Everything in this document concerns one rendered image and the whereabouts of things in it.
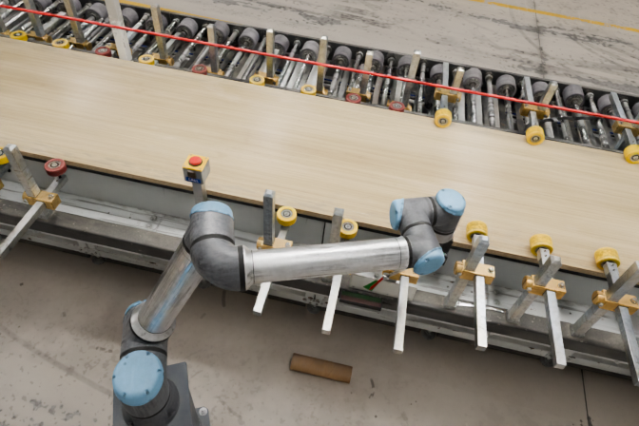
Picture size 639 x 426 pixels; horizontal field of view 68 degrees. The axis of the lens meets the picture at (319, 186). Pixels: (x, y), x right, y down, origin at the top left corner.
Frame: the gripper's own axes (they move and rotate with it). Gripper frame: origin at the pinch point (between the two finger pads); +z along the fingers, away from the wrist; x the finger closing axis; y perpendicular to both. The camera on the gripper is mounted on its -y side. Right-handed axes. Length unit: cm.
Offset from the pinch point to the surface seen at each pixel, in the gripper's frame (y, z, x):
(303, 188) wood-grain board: -48, 10, 35
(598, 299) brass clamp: 65, 4, 6
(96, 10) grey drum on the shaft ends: -209, 16, 153
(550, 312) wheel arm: 47.1, 4.6, -3.5
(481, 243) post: 18.7, -12.1, 6.1
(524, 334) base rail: 50, 34, 4
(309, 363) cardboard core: -32, 93, -3
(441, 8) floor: 24, 101, 426
